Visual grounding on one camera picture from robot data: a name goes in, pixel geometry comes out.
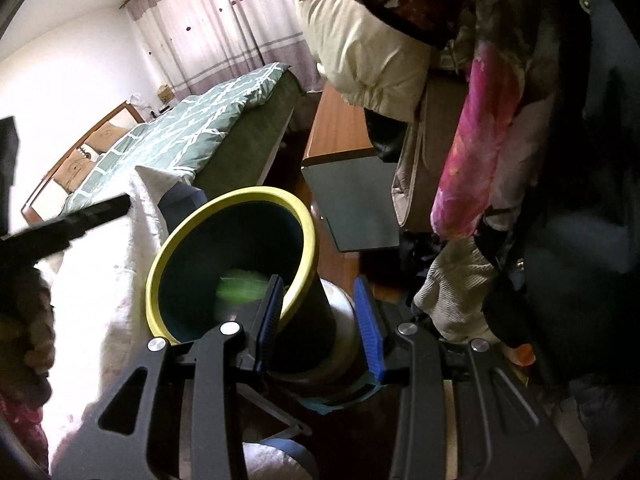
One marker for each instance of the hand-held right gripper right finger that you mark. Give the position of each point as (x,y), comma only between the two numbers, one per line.
(367,325)

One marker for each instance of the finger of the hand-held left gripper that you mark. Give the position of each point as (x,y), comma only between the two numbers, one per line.
(60,227)
(7,155)

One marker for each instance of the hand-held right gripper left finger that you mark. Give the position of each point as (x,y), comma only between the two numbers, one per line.
(272,310)

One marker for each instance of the green plastic bag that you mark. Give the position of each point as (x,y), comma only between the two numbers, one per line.
(242,287)

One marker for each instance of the yellow rimmed dark bin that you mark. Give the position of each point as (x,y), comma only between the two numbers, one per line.
(225,240)

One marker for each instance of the person's left forearm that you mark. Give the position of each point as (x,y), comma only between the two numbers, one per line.
(27,320)

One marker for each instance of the wooden headboard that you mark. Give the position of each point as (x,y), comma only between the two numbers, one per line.
(60,165)

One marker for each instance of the brown bear pillow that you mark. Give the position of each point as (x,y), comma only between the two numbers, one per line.
(80,170)
(110,136)

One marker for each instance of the white ribbed cloth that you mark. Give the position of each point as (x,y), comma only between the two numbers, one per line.
(450,285)

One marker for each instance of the small cardboard box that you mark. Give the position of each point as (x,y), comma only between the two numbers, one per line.
(166,95)

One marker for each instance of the beige bag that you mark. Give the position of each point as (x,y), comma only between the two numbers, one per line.
(430,160)

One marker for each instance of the green checked bed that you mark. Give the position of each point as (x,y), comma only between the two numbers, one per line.
(200,120)

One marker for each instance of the pink floral garment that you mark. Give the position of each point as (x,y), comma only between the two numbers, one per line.
(475,160)

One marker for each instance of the wooden low cabinet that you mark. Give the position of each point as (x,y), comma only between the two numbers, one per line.
(340,125)

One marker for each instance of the pink white curtains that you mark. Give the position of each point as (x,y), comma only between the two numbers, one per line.
(225,20)

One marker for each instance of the cream puffer coat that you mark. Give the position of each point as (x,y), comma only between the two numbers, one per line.
(360,50)

